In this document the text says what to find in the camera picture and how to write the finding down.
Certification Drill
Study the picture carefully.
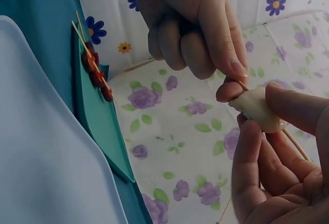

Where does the teal plastic tray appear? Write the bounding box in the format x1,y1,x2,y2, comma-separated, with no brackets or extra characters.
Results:
73,25,136,183

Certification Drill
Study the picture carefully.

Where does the pale food piece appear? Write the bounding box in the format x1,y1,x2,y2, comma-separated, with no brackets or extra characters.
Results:
228,87,288,134

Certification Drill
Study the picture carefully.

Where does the skewer with red food pieces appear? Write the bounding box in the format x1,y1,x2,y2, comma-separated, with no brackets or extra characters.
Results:
71,20,117,103
75,10,100,72

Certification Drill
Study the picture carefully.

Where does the person's right hand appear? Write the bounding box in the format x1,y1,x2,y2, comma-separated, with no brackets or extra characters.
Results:
232,82,329,224

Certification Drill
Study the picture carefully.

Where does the pale blue plastic tray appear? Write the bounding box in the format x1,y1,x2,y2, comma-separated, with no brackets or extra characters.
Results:
0,15,131,224

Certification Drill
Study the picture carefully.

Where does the bare wooden skewer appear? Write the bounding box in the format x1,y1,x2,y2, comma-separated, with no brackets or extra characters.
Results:
236,79,313,162

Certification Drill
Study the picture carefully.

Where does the person's left hand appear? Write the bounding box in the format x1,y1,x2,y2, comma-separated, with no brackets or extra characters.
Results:
133,0,250,103

